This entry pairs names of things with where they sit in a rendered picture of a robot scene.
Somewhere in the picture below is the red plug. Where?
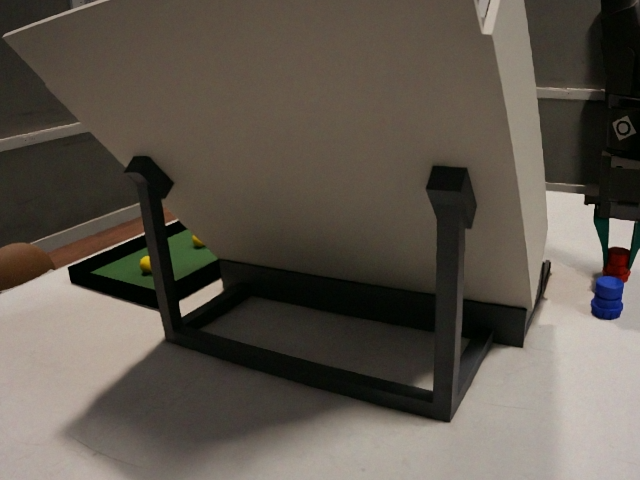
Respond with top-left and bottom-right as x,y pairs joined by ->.
602,247 -> 631,283

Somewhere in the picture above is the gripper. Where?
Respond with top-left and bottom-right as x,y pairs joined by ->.
584,146 -> 640,270

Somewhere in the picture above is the large white panel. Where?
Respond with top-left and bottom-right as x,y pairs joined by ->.
2,0 -> 551,348

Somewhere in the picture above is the blue plug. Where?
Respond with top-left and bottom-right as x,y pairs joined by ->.
590,276 -> 624,320

